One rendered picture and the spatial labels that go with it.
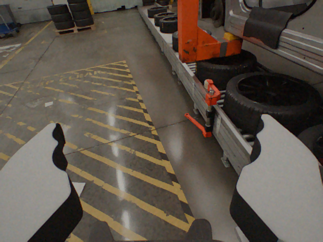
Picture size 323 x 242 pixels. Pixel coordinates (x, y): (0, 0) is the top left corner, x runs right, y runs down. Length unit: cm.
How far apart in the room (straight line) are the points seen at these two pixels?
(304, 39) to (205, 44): 91
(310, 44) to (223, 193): 110
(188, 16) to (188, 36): 17
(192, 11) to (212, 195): 160
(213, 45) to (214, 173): 130
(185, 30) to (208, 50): 34
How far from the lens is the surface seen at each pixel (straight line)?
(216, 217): 136
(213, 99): 142
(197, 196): 140
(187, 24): 189
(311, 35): 143
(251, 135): 149
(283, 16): 160
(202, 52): 202
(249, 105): 138
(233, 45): 216
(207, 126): 160
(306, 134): 128
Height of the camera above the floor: 126
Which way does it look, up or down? 40 degrees down
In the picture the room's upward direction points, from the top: 7 degrees counter-clockwise
